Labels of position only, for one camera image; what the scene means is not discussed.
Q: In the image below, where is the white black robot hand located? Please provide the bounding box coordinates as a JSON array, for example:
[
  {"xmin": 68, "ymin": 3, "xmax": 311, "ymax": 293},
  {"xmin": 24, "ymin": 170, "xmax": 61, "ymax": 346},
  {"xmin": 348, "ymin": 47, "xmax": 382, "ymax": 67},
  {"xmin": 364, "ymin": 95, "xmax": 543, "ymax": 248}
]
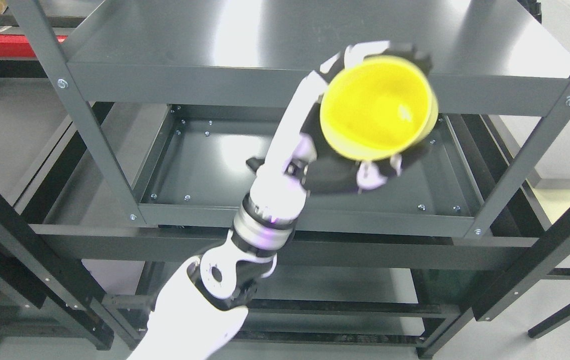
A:
[{"xmin": 234, "ymin": 40, "xmax": 432, "ymax": 223}]

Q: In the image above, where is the yellow plastic cup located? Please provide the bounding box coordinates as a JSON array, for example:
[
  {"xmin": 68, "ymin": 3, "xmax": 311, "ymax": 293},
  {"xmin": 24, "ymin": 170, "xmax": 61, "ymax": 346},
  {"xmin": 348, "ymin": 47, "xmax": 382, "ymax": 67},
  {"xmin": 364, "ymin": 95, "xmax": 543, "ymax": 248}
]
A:
[{"xmin": 319, "ymin": 55, "xmax": 438, "ymax": 161}]

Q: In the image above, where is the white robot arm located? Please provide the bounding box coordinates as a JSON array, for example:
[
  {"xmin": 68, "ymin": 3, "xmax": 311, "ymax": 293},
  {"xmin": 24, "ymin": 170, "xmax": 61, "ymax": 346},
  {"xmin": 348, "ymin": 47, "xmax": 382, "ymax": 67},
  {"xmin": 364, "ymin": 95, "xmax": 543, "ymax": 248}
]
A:
[{"xmin": 129, "ymin": 213, "xmax": 296, "ymax": 360}]

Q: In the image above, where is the grey metal shelf unit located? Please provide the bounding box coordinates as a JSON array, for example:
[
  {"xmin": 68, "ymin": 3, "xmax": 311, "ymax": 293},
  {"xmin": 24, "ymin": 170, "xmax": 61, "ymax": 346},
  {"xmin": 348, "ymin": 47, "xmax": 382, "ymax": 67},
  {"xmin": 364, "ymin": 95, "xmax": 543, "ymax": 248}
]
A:
[{"xmin": 7, "ymin": 0, "xmax": 570, "ymax": 358}]

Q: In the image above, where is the black metal shelf rack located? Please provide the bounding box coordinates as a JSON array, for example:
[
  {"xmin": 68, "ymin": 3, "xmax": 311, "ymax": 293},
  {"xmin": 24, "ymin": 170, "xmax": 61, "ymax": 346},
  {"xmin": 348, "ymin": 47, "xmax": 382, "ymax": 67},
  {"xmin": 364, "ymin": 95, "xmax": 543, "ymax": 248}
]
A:
[{"xmin": 0, "ymin": 0, "xmax": 570, "ymax": 351}]

